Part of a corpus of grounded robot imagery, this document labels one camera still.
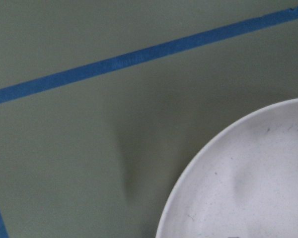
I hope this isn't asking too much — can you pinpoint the pink plate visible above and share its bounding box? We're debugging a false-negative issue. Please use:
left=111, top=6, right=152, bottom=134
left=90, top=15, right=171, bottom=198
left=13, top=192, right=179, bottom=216
left=156, top=99, right=298, bottom=238

